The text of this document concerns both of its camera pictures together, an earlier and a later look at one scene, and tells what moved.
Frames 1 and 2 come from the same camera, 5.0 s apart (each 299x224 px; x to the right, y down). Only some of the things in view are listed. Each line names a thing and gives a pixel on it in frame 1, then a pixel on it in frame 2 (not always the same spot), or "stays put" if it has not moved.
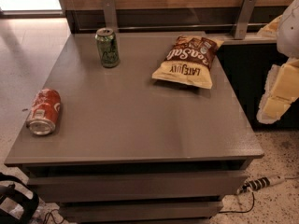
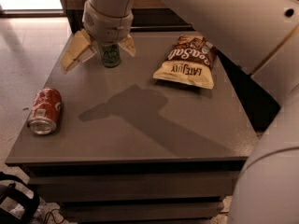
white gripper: (290, 32) → (107, 27)
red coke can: (45, 111) stays put
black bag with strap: (29, 205) stays put
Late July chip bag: (191, 61) stays put
